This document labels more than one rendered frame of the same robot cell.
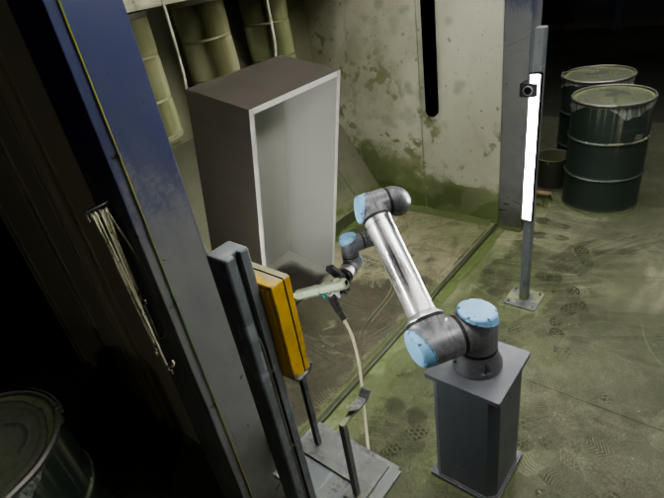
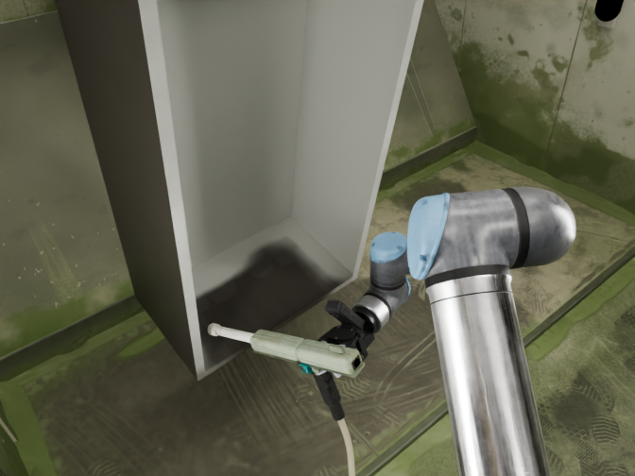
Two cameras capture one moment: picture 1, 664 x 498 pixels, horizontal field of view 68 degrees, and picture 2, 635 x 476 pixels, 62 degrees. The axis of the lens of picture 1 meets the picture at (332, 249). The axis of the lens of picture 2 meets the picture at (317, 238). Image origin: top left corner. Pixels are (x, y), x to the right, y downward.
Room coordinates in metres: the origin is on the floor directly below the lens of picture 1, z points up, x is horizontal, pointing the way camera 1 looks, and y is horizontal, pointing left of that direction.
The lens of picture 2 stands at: (1.21, -0.10, 1.66)
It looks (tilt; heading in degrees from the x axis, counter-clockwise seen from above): 39 degrees down; 10
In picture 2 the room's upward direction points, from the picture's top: 3 degrees counter-clockwise
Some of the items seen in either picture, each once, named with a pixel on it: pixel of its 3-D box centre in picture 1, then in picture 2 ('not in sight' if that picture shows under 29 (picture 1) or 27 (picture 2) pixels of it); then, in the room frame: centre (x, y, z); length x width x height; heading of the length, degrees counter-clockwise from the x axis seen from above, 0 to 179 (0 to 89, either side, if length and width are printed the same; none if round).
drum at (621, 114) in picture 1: (605, 150); not in sight; (3.55, -2.26, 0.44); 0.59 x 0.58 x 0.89; 151
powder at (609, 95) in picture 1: (613, 96); not in sight; (3.56, -2.27, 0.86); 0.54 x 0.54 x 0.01
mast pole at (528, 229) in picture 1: (531, 183); not in sight; (2.47, -1.17, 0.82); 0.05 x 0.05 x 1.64; 47
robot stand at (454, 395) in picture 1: (476, 417); not in sight; (1.39, -0.49, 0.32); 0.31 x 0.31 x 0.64; 47
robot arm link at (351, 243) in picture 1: (350, 245); (392, 259); (2.23, -0.10, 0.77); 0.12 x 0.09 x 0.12; 104
